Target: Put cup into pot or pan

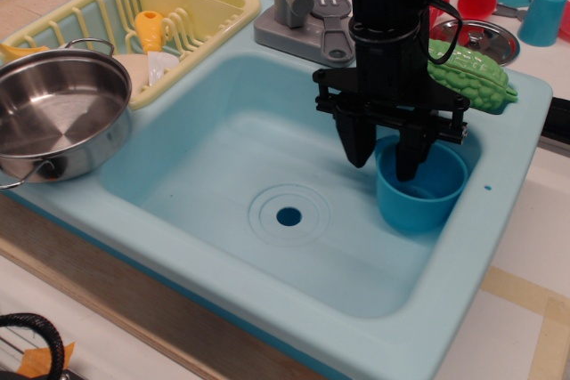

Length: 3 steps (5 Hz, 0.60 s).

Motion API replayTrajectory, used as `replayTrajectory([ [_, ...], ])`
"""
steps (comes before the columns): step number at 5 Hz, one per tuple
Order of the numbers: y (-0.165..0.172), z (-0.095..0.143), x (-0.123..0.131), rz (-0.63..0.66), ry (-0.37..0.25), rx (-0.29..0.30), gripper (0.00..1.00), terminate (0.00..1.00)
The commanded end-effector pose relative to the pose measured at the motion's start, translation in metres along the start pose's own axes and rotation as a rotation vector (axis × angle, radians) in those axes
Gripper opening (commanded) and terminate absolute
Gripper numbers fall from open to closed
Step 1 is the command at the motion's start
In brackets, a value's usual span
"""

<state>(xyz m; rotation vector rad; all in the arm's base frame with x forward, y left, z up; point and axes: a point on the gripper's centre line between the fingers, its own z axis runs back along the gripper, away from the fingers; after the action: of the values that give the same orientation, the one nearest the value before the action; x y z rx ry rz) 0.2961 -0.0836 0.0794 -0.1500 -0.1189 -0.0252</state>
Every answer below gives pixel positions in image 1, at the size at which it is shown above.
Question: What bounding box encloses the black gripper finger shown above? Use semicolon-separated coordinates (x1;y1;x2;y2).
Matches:
334;110;376;168
395;128;436;182

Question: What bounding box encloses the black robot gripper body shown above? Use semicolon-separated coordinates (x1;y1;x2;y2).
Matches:
312;0;471;146

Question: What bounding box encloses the blue plastic cup with handle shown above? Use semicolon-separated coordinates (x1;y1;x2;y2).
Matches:
374;135;468;233

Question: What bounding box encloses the steel pot lid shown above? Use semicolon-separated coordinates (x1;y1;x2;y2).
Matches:
429;20;520;66

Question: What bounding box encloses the blue upside-down cup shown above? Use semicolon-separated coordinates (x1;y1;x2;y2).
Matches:
517;0;567;47

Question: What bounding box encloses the stainless steel pot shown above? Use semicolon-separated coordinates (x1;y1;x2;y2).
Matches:
1;38;132;190

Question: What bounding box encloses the grey toy faucet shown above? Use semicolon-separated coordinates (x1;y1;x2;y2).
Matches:
254;0;355;68

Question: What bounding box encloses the green toy bitter gourd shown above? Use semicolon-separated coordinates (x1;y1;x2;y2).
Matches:
427;45;518;114

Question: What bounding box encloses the light blue toy sink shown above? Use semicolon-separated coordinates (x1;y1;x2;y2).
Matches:
11;27;552;379

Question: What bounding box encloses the black bar right edge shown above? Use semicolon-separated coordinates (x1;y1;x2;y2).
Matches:
541;97;570;144

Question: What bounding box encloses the yellow dish drying rack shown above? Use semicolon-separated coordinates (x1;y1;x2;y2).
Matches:
4;0;261;109

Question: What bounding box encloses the white plastic piece in rack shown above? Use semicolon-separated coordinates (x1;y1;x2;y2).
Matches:
147;51;179;86

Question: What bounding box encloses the cream plate in rack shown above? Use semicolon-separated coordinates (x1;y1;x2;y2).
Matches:
113;53;149;94

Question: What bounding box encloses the yellow toy spatula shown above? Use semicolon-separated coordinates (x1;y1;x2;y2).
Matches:
0;44;49;65

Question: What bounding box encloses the orange tape piece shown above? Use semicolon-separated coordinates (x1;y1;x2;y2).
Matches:
16;342;76;379

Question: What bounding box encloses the red cup with handle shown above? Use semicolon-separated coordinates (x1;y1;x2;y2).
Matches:
429;0;451;28

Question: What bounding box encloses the black braided cable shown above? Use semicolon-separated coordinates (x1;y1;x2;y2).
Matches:
0;312;66;380

